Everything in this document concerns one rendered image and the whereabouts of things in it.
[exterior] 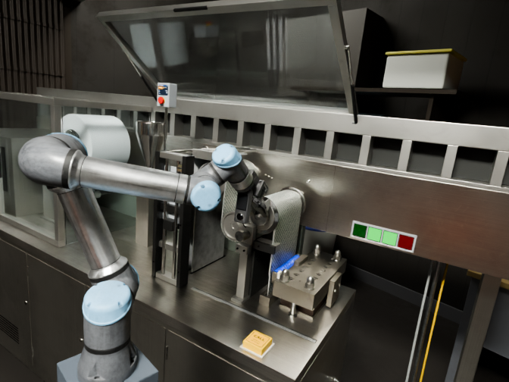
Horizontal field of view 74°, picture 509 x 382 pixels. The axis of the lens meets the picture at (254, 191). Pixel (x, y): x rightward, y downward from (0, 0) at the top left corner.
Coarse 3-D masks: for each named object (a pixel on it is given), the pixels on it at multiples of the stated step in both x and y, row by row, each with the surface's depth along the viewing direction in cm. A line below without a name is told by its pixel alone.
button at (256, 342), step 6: (252, 336) 109; (258, 336) 110; (264, 336) 110; (246, 342) 106; (252, 342) 106; (258, 342) 107; (264, 342) 107; (270, 342) 109; (246, 348) 107; (252, 348) 105; (258, 348) 104; (264, 348) 105; (258, 354) 104
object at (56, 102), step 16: (0, 96) 172; (16, 96) 164; (32, 96) 157; (48, 96) 201; (0, 160) 182; (0, 176) 183; (0, 192) 189; (0, 208) 191; (16, 224) 183; (48, 240) 167
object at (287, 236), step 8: (288, 224) 136; (296, 224) 144; (280, 232) 131; (288, 232) 138; (296, 232) 146; (280, 240) 133; (288, 240) 140; (296, 240) 148; (280, 248) 134; (288, 248) 141; (272, 256) 129; (280, 256) 136; (288, 256) 143; (272, 264) 130; (280, 264) 138; (272, 272) 132
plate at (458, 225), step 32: (256, 160) 164; (288, 160) 155; (320, 192) 149; (352, 192) 142; (384, 192) 136; (416, 192) 130; (448, 192) 124; (480, 192) 119; (320, 224) 152; (384, 224) 137; (416, 224) 131; (448, 224) 126; (480, 224) 120; (448, 256) 127; (480, 256) 122
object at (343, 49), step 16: (224, 0) 118; (240, 0) 114; (256, 0) 111; (272, 0) 107; (288, 0) 105; (304, 0) 102; (320, 0) 100; (336, 0) 99; (96, 16) 150; (112, 16) 146; (128, 16) 142; (144, 16) 138; (160, 16) 134; (176, 16) 130; (336, 16) 103; (112, 32) 156; (336, 32) 108; (128, 48) 164; (336, 48) 114; (144, 80) 180; (352, 80) 122; (352, 96) 127; (336, 112) 143; (352, 112) 139
